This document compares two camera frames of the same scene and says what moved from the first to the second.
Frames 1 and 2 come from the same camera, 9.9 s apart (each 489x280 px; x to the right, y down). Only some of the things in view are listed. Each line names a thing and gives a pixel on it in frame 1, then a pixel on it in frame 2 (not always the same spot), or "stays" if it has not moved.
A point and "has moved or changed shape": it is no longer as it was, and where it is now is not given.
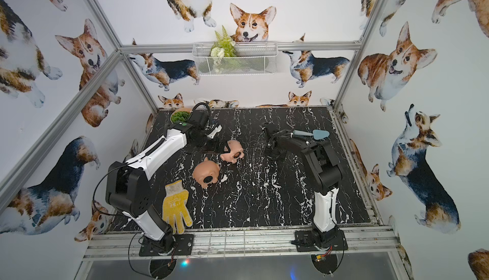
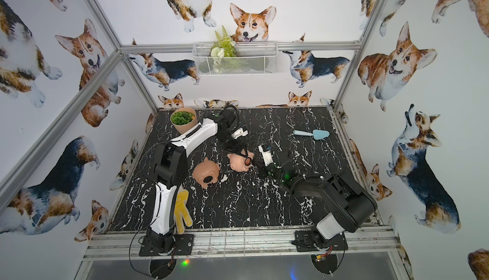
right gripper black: [267, 151] -> [265, 160]
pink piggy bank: [236, 151] has moved or changed shape
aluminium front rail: [368, 241] stays
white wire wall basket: [218, 58] stays
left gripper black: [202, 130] -> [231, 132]
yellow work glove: [174, 207] stays
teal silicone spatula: [317, 133] stays
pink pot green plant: [180, 115] stays
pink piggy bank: [206, 172] stays
